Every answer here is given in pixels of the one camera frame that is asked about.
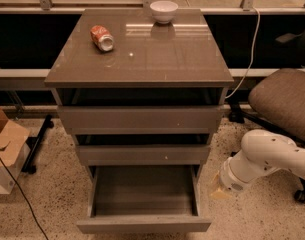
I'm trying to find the grey middle drawer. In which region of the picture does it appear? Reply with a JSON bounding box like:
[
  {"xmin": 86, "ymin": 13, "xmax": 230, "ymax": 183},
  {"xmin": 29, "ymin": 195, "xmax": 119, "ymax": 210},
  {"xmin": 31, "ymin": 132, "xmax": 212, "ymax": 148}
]
[{"xmin": 76, "ymin": 145, "xmax": 210, "ymax": 166}]

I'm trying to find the crushed red soda can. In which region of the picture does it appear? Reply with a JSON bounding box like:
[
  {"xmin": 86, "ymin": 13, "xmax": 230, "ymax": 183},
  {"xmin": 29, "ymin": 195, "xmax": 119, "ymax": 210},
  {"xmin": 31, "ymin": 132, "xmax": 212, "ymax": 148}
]
[{"xmin": 90, "ymin": 25, "xmax": 114, "ymax": 52}]

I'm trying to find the white ceramic bowl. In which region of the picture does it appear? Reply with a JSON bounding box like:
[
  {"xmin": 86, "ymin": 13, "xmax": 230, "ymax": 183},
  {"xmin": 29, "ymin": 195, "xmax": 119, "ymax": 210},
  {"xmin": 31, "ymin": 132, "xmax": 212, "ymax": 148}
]
[{"xmin": 150, "ymin": 1, "xmax": 178, "ymax": 24}]

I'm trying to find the grey drawer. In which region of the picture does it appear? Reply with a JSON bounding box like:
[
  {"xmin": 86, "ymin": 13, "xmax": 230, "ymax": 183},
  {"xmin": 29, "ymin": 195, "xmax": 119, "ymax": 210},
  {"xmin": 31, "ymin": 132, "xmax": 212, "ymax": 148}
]
[
  {"xmin": 76, "ymin": 145, "xmax": 210, "ymax": 166},
  {"xmin": 77, "ymin": 165, "xmax": 211, "ymax": 234},
  {"xmin": 57, "ymin": 106, "xmax": 222, "ymax": 135}
]

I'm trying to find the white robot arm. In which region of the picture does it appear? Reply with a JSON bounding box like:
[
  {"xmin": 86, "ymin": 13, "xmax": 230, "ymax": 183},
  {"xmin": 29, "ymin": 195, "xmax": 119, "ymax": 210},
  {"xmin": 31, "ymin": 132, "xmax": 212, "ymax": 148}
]
[{"xmin": 210, "ymin": 129, "xmax": 305, "ymax": 203}]

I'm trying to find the cardboard box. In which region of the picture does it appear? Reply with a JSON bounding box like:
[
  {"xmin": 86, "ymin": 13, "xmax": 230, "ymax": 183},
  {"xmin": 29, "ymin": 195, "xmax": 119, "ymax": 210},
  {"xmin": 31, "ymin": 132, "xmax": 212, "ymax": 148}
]
[{"xmin": 0, "ymin": 107, "xmax": 30, "ymax": 194}]

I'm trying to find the grey drawer cabinet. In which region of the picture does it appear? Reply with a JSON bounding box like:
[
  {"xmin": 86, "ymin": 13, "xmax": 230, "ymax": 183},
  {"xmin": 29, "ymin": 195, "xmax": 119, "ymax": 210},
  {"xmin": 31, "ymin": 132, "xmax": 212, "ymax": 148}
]
[{"xmin": 44, "ymin": 7, "xmax": 235, "ymax": 185}]

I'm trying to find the black cable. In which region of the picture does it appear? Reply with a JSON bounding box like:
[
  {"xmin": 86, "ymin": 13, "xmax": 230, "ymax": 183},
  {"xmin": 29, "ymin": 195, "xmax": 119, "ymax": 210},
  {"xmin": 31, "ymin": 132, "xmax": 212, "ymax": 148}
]
[{"xmin": 0, "ymin": 142, "xmax": 53, "ymax": 240}]

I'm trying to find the grey top drawer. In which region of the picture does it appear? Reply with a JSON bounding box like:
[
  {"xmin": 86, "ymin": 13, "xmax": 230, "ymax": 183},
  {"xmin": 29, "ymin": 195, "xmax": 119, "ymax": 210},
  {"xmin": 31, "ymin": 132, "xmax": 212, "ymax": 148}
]
[{"xmin": 57, "ymin": 106, "xmax": 222, "ymax": 135}]

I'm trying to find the brown office chair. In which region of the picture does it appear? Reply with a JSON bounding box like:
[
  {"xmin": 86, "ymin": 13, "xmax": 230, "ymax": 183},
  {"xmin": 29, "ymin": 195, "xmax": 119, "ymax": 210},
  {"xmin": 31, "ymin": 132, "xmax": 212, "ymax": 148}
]
[{"xmin": 228, "ymin": 67, "xmax": 305, "ymax": 205}]

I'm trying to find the grey bottom drawer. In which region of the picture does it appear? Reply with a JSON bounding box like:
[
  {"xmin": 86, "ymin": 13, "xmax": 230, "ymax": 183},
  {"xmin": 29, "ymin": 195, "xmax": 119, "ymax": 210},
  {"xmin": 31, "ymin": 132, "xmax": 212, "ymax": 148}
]
[{"xmin": 77, "ymin": 165, "xmax": 211, "ymax": 234}]

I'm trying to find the white cable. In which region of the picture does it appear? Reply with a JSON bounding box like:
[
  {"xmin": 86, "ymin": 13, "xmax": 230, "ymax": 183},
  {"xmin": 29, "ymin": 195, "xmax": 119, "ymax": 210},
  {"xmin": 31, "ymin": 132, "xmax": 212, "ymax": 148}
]
[{"xmin": 224, "ymin": 7, "xmax": 262, "ymax": 100}]

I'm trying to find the black stand leg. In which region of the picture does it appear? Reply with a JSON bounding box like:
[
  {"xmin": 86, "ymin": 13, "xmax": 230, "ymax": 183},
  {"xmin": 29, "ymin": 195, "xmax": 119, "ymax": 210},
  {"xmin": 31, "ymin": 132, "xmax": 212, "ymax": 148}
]
[{"xmin": 21, "ymin": 115, "xmax": 54, "ymax": 174}]

